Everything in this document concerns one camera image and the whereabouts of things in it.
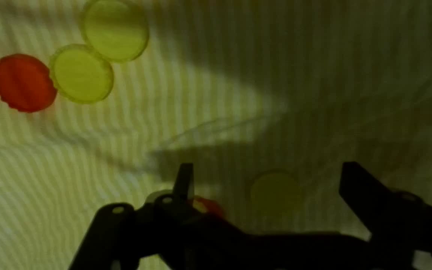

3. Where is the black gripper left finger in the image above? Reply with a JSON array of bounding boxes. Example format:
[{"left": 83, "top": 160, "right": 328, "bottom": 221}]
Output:
[{"left": 67, "top": 161, "right": 212, "bottom": 270}]

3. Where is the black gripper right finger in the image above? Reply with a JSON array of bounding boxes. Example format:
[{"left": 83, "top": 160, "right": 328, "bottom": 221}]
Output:
[{"left": 338, "top": 160, "right": 432, "bottom": 270}]

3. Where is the red plastic game disc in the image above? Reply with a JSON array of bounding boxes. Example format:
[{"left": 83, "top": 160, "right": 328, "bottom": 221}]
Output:
[
  {"left": 0, "top": 52, "right": 58, "bottom": 113},
  {"left": 190, "top": 194, "right": 227, "bottom": 221}
]

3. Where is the yellow striped duvet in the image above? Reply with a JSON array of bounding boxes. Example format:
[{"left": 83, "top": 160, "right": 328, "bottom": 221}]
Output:
[{"left": 0, "top": 0, "right": 432, "bottom": 270}]

